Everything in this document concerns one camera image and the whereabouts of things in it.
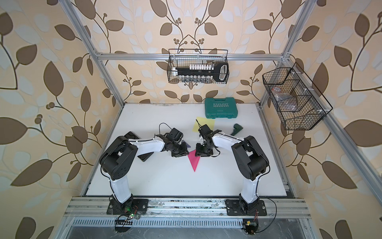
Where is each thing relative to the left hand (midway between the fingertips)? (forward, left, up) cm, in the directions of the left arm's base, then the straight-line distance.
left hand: (187, 151), depth 92 cm
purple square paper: (+3, 0, 0) cm, 3 cm away
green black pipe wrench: (+18, -35, 0) cm, 39 cm away
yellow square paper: (+25, -16, -2) cm, 29 cm away
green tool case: (+35, -24, +3) cm, 42 cm away
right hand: (-2, -7, -2) cm, 7 cm away
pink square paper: (-5, -4, -1) cm, 6 cm away
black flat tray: (+12, +39, -1) cm, 41 cm away
